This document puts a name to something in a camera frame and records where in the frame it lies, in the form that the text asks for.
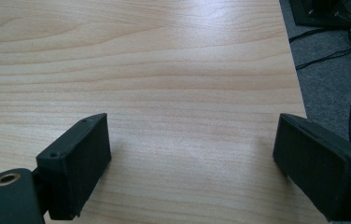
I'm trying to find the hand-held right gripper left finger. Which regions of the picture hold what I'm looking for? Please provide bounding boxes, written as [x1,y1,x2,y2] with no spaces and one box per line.
[35,112,113,221]

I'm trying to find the black stand base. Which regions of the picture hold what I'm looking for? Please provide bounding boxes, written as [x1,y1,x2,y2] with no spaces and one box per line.
[288,0,351,30]

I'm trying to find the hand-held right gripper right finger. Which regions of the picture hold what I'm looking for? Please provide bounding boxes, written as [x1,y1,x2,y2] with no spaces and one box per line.
[272,113,351,222]

